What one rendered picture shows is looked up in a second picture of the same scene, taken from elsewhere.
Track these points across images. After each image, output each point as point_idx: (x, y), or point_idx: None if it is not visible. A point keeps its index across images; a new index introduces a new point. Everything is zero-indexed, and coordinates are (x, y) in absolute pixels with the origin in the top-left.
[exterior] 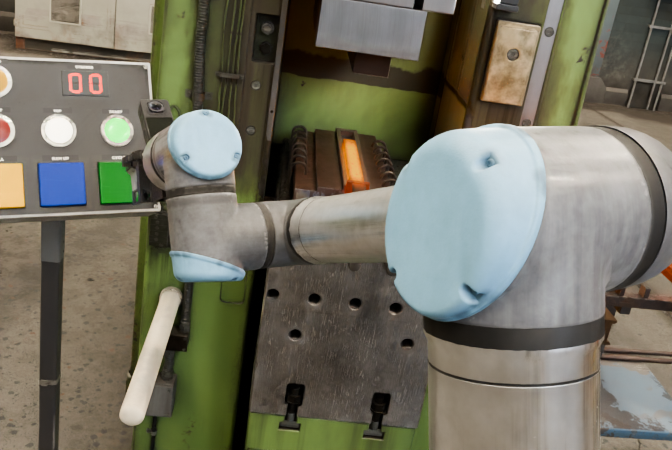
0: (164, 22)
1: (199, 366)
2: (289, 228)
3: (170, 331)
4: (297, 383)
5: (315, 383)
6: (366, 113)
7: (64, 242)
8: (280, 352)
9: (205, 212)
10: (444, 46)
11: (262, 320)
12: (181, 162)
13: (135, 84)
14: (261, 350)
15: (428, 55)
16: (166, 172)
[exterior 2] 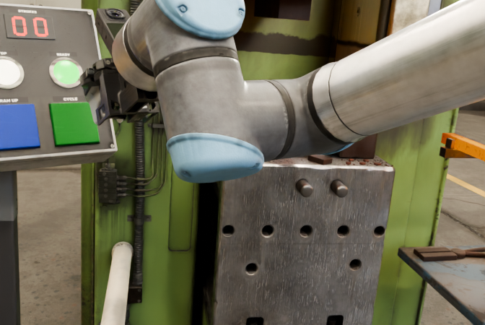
0: None
1: (153, 315)
2: (312, 98)
3: (128, 282)
4: (256, 316)
5: (273, 314)
6: (272, 78)
7: (17, 200)
8: (238, 288)
9: (213, 80)
10: (332, 15)
11: (219, 258)
12: (177, 15)
13: (80, 29)
14: (220, 288)
15: (319, 24)
16: (154, 41)
